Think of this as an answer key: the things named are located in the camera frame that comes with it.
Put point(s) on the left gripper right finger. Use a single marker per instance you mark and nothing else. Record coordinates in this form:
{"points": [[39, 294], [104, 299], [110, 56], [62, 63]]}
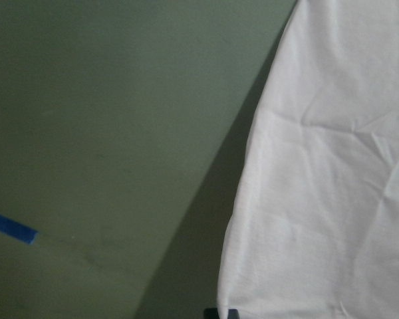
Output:
{"points": [[232, 314]]}

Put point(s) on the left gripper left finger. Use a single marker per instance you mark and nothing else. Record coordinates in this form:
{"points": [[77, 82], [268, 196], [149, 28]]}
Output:
{"points": [[210, 313]]}

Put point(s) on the pink Snoopy t-shirt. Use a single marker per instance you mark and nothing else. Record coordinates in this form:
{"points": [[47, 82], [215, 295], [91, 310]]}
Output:
{"points": [[314, 231]]}

